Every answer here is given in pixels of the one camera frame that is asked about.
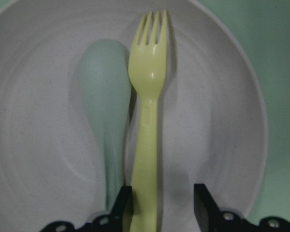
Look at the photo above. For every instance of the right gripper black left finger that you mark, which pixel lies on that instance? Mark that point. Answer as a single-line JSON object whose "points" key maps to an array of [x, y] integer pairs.
{"points": [[118, 220]]}

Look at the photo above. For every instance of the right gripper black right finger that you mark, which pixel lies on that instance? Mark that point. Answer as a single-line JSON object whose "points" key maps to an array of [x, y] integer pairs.
{"points": [[211, 218]]}

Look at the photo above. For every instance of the white round plate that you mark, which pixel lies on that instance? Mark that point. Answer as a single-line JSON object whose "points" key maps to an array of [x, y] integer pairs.
{"points": [[208, 126]]}

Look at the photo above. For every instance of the yellow plastic fork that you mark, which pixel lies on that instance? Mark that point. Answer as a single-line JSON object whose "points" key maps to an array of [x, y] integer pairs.
{"points": [[147, 72]]}

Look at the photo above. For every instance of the pale green plastic spoon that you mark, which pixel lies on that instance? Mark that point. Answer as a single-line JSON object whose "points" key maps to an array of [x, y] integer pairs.
{"points": [[106, 94]]}

